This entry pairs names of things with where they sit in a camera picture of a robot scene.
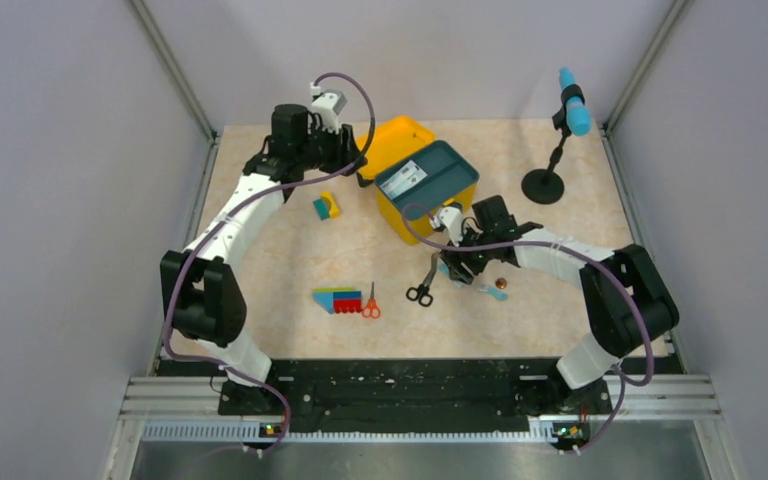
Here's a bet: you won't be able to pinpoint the light blue plaster strip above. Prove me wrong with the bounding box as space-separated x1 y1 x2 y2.
438 263 466 289

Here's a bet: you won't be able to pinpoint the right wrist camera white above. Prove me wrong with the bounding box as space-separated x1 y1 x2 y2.
430 204 465 247

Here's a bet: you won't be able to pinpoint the colourful stacked card pack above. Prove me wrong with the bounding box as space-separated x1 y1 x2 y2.
312 288 363 314

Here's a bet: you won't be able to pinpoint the white blue wipe sachets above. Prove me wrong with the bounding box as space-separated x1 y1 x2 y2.
380 160 427 199

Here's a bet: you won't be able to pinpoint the yellow teal tape roll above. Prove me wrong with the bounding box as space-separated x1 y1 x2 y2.
313 191 342 221

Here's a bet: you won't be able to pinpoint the black handled scissors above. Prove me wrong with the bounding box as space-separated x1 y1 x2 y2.
405 253 440 307

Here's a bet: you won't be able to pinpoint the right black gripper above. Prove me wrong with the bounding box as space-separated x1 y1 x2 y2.
440 220 494 284

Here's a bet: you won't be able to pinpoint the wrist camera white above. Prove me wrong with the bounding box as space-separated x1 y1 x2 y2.
309 82 347 133
430 204 465 247

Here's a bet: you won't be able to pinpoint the orange handled scissors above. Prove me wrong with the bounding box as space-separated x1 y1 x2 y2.
361 282 381 319

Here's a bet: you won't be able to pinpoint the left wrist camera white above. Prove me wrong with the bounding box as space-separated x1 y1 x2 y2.
309 82 347 133

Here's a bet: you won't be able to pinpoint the blue microphone on stand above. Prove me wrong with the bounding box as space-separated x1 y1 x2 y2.
521 67 592 205

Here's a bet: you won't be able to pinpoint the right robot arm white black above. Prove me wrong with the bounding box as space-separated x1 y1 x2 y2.
431 195 680 412

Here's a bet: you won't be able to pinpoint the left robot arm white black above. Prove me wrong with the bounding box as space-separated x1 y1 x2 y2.
160 98 365 414

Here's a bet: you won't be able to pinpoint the teal divided tray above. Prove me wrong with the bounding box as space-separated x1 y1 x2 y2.
374 140 480 223

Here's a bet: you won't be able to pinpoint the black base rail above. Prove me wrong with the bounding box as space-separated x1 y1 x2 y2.
218 358 612 434

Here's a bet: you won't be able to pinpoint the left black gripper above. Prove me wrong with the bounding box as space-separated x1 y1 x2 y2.
297 117 368 176

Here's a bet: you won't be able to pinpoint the yellow plastic medicine box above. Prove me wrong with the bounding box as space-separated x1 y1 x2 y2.
356 116 480 245

